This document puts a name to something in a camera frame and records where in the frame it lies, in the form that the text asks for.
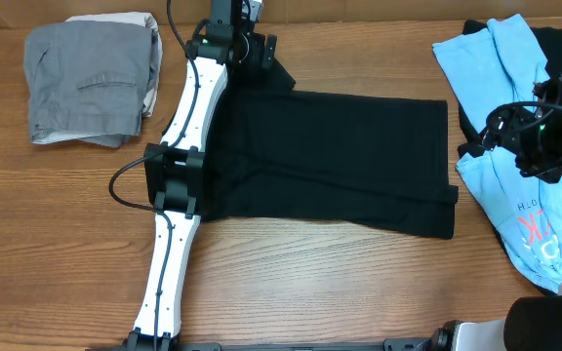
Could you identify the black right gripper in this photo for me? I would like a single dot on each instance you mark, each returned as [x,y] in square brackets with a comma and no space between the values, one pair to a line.
[506,131]

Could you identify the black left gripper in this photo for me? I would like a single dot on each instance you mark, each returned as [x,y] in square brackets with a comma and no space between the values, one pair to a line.
[256,55]

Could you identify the black t-shirt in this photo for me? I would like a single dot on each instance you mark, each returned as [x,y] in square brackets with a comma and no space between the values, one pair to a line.
[274,151]

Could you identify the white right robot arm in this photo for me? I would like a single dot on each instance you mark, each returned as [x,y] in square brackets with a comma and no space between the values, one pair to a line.
[532,323]

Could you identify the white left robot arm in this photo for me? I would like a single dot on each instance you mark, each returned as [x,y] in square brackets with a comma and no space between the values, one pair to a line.
[174,167]

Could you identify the black garment at right edge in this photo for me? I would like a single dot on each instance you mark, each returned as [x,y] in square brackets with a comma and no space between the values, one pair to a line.
[550,40]

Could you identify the folded grey trousers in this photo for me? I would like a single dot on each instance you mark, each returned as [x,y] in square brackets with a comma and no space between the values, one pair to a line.
[86,81]

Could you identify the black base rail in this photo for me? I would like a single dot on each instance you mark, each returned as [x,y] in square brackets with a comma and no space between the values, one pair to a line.
[390,344]

